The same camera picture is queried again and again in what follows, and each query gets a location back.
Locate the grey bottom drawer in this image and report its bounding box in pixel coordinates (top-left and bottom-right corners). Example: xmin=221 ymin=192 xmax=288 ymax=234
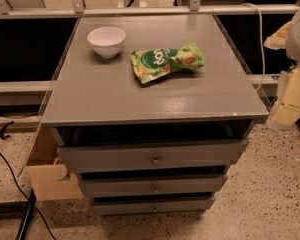
xmin=94 ymin=196 xmax=215 ymax=216

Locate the white bowl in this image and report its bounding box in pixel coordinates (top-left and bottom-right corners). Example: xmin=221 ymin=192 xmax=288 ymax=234
xmin=87 ymin=27 xmax=126 ymax=58

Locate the green snack bag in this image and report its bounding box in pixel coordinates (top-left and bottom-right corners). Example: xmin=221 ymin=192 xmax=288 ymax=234
xmin=131 ymin=42 xmax=204 ymax=84

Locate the white cable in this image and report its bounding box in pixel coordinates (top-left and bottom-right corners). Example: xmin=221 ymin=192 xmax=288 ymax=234
xmin=241 ymin=2 xmax=267 ymax=92

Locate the black floor cable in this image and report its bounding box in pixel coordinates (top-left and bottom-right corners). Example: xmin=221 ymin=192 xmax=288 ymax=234
xmin=0 ymin=142 xmax=58 ymax=240

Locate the grey drawer cabinet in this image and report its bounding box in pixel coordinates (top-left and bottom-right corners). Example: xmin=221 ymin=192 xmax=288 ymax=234
xmin=42 ymin=15 xmax=267 ymax=205

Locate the black floor bar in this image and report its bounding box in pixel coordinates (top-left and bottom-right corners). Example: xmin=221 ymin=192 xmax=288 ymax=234
xmin=15 ymin=191 xmax=36 ymax=240

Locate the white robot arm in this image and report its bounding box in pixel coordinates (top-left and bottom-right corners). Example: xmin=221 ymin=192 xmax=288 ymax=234
xmin=264 ymin=8 xmax=300 ymax=129

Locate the metal railing frame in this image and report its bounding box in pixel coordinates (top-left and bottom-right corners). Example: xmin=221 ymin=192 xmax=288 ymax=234
xmin=0 ymin=0 xmax=300 ymax=18

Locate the grey drawer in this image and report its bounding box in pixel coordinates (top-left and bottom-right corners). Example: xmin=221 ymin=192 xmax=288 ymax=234
xmin=57 ymin=139 xmax=248 ymax=173
xmin=78 ymin=174 xmax=227 ymax=198
xmin=94 ymin=196 xmax=215 ymax=216

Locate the grey middle drawer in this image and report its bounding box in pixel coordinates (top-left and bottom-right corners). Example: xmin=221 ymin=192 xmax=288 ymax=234
xmin=78 ymin=174 xmax=227 ymax=198

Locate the light wooden box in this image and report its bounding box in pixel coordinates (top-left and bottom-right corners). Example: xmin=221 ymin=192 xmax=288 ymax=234
xmin=24 ymin=126 xmax=83 ymax=201

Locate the grey top drawer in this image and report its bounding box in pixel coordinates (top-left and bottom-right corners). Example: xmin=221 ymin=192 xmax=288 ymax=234
xmin=57 ymin=139 xmax=248 ymax=173

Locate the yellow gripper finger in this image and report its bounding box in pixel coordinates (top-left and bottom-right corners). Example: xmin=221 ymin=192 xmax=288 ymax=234
xmin=264 ymin=21 xmax=291 ymax=50
xmin=266 ymin=64 xmax=300 ymax=130

